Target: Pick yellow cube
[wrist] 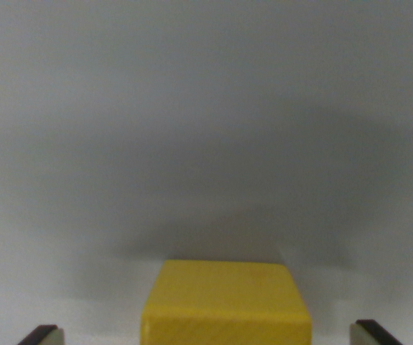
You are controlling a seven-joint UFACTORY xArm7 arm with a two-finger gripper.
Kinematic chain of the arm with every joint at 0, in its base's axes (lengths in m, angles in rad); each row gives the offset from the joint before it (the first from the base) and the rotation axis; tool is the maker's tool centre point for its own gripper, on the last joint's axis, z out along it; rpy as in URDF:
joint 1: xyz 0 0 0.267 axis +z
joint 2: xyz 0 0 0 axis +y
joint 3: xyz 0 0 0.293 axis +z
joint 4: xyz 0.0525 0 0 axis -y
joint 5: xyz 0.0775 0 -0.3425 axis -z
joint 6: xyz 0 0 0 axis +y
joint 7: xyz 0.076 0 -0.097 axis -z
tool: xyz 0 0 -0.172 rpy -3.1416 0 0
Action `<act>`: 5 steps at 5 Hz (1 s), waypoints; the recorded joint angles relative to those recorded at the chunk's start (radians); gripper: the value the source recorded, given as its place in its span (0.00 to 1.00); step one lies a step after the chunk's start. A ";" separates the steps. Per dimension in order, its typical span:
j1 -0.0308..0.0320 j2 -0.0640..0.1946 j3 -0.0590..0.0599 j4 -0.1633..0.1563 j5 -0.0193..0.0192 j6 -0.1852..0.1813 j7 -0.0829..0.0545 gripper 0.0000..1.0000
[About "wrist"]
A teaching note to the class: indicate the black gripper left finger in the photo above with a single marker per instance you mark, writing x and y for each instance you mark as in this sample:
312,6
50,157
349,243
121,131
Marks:
42,336

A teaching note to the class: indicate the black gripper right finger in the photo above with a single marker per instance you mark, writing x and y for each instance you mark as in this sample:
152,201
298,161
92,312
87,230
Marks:
369,335

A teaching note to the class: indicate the yellow wooden cube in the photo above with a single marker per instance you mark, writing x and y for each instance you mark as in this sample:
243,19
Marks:
226,305

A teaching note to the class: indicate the white plastic tray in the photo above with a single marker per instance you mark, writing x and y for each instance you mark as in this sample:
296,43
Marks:
206,125

